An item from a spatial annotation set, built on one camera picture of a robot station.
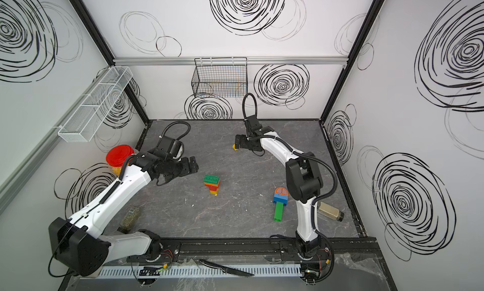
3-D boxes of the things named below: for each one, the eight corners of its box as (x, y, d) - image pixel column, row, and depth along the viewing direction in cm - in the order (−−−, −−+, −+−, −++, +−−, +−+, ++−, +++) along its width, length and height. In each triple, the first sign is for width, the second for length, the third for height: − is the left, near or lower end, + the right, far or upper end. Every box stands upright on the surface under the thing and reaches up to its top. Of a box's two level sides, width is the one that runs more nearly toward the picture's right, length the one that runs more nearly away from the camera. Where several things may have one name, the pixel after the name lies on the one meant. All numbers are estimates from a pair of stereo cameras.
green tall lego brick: (273, 220, 83) (274, 219, 81) (276, 202, 88) (277, 200, 86) (280, 222, 82) (281, 221, 80) (283, 204, 87) (284, 202, 85)
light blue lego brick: (272, 202, 88) (273, 199, 86) (274, 194, 90) (274, 192, 88) (286, 206, 87) (287, 203, 85) (287, 198, 89) (288, 196, 87)
